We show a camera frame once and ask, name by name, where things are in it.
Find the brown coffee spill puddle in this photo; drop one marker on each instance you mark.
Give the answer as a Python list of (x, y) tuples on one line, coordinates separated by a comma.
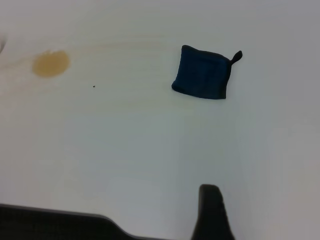
[(50, 63)]

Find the dark blue cloth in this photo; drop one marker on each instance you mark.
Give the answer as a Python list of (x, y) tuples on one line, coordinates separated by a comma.
[(202, 72)]

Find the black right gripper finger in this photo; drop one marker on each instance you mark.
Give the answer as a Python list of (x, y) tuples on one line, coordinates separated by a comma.
[(211, 215)]

